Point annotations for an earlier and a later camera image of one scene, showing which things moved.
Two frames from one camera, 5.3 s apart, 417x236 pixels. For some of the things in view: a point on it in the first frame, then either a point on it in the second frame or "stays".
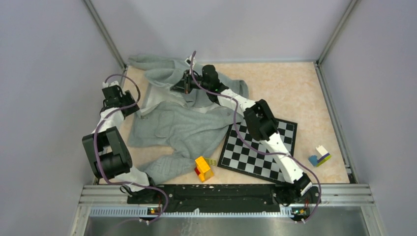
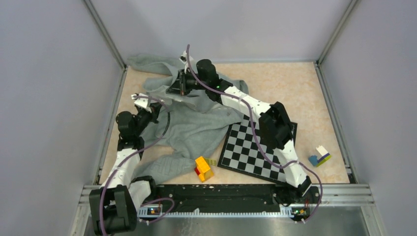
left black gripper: (128, 97) -> (155, 107)
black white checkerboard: (242, 153) stays
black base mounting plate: (221, 198) stays
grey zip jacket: (174, 130) stays
